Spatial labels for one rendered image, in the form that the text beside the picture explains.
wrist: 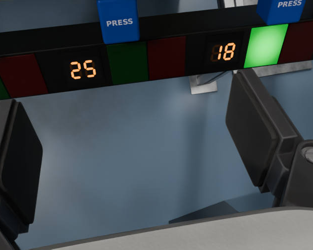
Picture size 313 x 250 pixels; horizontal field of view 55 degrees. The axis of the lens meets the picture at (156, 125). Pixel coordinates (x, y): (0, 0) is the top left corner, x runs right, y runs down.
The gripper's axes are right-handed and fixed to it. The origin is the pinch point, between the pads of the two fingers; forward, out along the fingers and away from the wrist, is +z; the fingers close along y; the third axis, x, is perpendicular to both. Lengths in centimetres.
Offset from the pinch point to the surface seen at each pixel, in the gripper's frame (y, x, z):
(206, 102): 23, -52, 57
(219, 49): 7.5, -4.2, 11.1
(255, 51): 10.6, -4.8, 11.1
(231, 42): 8.4, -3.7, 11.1
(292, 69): 51, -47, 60
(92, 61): -2.3, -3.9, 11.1
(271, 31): 11.5, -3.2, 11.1
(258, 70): 40, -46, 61
